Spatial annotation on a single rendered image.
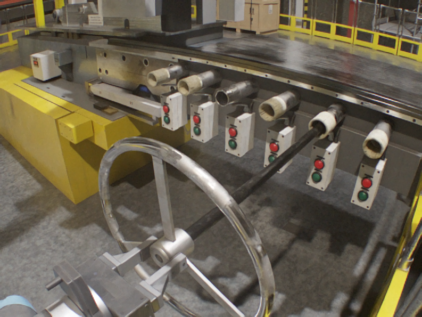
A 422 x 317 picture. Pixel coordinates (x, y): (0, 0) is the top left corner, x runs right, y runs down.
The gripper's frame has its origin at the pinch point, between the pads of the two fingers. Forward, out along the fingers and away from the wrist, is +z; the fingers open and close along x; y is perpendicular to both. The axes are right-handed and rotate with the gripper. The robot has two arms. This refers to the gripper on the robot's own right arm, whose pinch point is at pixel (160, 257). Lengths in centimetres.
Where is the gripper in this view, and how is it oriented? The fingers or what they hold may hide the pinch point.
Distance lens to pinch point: 54.9
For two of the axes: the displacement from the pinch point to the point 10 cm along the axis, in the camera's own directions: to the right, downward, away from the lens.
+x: 7.7, 2.8, -5.7
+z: 6.3, -4.0, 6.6
